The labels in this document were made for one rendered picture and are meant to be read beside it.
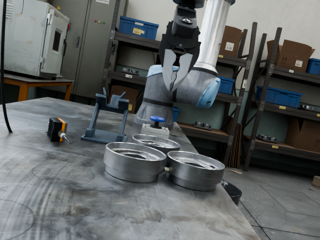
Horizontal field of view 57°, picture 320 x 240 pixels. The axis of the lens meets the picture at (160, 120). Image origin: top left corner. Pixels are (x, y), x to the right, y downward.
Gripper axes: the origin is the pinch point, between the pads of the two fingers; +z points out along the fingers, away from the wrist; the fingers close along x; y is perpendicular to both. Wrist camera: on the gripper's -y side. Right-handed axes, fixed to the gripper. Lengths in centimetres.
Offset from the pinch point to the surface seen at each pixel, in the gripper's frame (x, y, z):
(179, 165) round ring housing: -2.1, -19.8, 12.6
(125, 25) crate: 47, 339, -64
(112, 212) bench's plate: 6.8, -33.6, 16.1
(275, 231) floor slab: -118, 152, 97
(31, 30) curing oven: 109, 195, -22
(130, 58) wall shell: 35, 390, -27
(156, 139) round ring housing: 1.0, -0.5, 12.8
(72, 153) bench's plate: 16.8, -12.2, 16.1
